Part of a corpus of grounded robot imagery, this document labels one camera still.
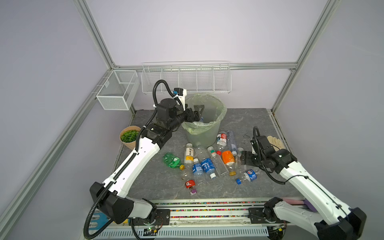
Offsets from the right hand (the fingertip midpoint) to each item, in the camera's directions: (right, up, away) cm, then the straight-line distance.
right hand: (248, 159), depth 78 cm
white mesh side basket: (-80, +41, +21) cm, 92 cm away
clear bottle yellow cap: (-34, -12, +11) cm, 38 cm away
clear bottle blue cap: (-4, +7, +21) cm, 23 cm away
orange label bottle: (-8, -2, +12) cm, 14 cm away
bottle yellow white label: (-32, 0, +13) cm, 34 cm away
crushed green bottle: (-43, -4, +14) cm, 46 cm away
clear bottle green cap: (-14, -6, +13) cm, 20 cm away
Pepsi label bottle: (+3, -10, +4) cm, 11 cm away
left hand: (-27, +26, -10) cm, 39 cm away
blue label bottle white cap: (-20, -6, +7) cm, 22 cm away
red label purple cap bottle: (-31, -14, +3) cm, 34 cm away
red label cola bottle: (-11, +8, +20) cm, 24 cm away
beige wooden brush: (+28, +5, +24) cm, 37 cm away
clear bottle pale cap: (-1, -7, +8) cm, 11 cm away
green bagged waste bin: (-22, +15, +2) cm, 27 cm away
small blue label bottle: (-27, -8, +7) cm, 29 cm away
